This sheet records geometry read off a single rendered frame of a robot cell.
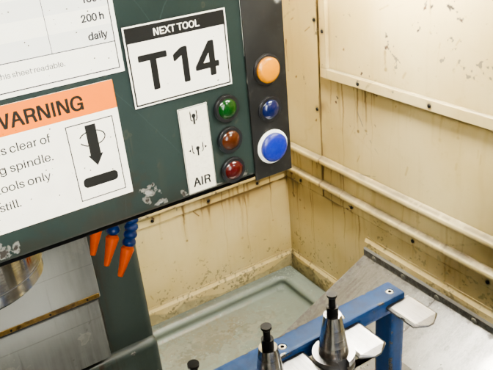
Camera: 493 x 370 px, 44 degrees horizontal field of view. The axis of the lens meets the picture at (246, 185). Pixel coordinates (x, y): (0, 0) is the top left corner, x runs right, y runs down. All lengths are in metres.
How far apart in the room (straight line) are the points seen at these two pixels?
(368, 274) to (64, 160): 1.33
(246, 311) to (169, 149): 1.52
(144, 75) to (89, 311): 0.93
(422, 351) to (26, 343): 0.91
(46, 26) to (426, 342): 1.28
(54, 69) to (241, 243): 1.57
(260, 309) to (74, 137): 1.59
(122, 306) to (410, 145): 0.79
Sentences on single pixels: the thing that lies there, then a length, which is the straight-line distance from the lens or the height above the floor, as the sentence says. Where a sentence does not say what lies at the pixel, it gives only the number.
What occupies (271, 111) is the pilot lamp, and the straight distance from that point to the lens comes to 0.60.
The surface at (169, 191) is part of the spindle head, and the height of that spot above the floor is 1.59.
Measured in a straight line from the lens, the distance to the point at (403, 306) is 1.03.
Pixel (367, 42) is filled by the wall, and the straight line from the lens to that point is 1.56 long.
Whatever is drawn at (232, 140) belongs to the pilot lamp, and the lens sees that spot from 0.59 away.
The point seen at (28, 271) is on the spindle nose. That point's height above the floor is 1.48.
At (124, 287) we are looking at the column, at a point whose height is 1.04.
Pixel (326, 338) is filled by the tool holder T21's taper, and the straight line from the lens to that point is 0.90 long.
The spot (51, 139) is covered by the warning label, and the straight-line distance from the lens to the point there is 0.52.
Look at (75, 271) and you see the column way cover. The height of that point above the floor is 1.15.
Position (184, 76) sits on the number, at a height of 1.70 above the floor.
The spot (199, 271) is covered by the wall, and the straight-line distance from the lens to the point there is 1.99.
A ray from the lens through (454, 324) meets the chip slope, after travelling 1.61.
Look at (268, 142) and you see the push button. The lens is 0.61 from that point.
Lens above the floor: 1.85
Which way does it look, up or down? 26 degrees down
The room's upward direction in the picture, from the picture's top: 6 degrees counter-clockwise
